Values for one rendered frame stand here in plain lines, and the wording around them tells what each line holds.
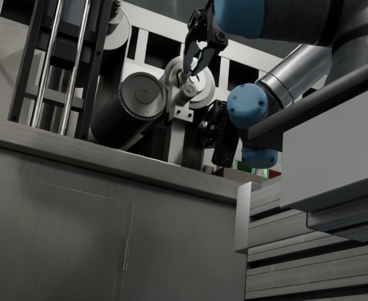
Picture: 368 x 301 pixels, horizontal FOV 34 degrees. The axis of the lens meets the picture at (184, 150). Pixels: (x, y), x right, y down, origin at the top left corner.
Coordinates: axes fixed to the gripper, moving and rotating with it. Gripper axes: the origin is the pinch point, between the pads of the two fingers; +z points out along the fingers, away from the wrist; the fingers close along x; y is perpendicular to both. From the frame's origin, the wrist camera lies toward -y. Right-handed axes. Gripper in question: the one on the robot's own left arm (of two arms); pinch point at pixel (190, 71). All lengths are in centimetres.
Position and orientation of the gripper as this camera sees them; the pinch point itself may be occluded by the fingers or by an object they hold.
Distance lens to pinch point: 150.5
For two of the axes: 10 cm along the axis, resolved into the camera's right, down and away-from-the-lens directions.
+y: -1.9, -5.2, 8.3
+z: -3.9, 8.2, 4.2
